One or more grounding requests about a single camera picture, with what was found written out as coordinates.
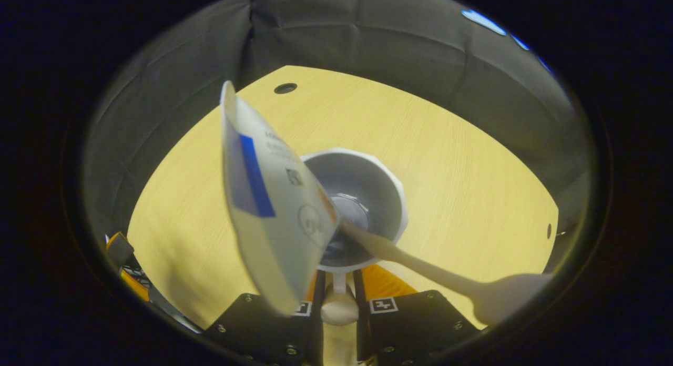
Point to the white toothpaste tube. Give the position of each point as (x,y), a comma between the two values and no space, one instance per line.
(273,234)

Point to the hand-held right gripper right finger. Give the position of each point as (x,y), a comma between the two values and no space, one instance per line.
(360,329)

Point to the black backdrop cloth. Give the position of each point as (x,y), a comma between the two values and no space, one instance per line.
(342,29)

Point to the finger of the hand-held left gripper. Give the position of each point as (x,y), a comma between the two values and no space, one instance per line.
(120,244)

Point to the ceiling light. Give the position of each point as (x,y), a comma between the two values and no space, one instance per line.
(483,22)
(519,41)

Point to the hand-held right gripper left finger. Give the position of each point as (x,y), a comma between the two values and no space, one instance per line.
(317,339)

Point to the beige toothbrush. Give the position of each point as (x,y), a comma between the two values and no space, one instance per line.
(420,266)

